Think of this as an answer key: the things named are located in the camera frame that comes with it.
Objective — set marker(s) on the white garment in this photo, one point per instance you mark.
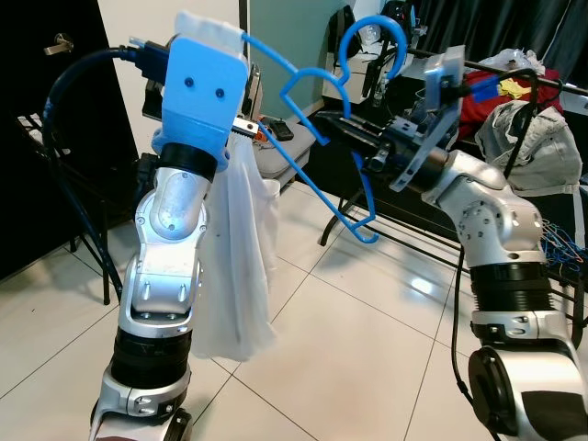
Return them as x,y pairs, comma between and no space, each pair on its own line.
234,276

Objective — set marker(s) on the grey seat chair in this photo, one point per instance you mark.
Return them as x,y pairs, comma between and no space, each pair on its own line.
285,158

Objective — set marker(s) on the black curtain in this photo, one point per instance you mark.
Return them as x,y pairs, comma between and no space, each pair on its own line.
514,28

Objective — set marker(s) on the white plastic bag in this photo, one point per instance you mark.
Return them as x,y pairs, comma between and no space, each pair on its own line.
510,60

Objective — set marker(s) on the black door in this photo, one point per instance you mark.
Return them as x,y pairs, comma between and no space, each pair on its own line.
28,184

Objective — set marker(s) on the orange black tool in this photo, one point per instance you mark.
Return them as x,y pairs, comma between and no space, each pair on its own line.
280,129

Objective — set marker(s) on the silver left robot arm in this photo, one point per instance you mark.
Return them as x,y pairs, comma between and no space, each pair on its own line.
165,276

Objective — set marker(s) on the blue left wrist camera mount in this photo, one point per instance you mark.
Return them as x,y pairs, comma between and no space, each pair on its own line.
202,92

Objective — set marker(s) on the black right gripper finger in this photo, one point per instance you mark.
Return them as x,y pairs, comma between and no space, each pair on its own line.
349,122
349,138

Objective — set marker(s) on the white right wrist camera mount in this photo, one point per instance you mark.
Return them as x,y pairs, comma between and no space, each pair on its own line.
446,73

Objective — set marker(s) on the blue plastic hanger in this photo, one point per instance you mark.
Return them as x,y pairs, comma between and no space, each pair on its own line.
375,20

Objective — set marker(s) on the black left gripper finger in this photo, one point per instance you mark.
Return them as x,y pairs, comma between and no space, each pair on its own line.
254,92

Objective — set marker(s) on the red garment yellow print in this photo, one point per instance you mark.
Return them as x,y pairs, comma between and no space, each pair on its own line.
482,101

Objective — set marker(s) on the light denim jacket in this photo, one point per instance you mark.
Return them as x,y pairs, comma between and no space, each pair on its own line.
542,147

